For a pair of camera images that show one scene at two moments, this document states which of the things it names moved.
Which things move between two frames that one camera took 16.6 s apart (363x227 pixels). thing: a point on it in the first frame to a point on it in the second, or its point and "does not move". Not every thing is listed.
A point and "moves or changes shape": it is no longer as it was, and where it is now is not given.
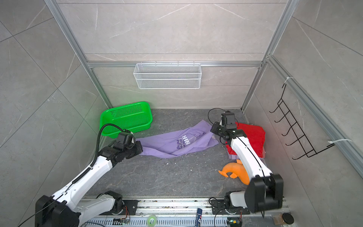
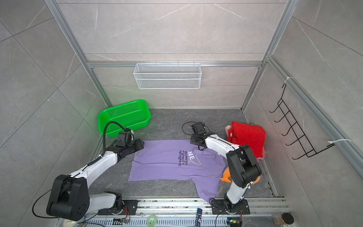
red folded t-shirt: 256,136 does not move
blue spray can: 198,217 does not move
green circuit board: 234,222 does not move
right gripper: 214,130 to 193,139
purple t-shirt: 170,144 moves or changes shape
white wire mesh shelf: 168,75 does not move
